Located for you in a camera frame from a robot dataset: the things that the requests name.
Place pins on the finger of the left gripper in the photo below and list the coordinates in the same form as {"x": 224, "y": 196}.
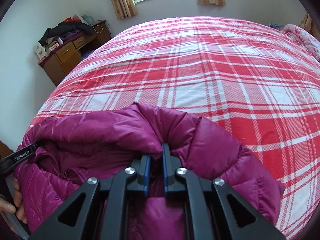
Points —
{"x": 9, "y": 163}

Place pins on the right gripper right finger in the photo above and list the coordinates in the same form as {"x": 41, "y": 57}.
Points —
{"x": 212, "y": 209}

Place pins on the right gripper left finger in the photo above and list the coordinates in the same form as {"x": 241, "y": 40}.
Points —
{"x": 98, "y": 209}

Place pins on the magenta quilted down jacket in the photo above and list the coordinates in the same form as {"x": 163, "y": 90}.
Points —
{"x": 102, "y": 143}

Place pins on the black clothes pile on desk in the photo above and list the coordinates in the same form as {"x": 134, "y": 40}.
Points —
{"x": 65, "y": 27}

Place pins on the person's left hand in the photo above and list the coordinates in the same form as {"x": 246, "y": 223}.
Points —
{"x": 17, "y": 208}

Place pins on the brown wooden door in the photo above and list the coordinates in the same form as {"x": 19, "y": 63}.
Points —
{"x": 4, "y": 150}

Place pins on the wooden desk with drawers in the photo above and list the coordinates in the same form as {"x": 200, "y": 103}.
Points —
{"x": 68, "y": 55}

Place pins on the red flat box on desk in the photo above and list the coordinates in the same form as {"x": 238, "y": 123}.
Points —
{"x": 49, "y": 50}

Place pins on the white box on desk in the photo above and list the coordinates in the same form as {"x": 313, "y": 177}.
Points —
{"x": 39, "y": 50}

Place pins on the red plaid bed cover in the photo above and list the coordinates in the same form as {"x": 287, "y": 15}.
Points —
{"x": 258, "y": 83}

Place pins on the pink folded blanket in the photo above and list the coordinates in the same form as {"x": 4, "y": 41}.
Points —
{"x": 309, "y": 41}

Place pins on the side window beige curtain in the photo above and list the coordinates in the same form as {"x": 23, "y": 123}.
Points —
{"x": 308, "y": 25}

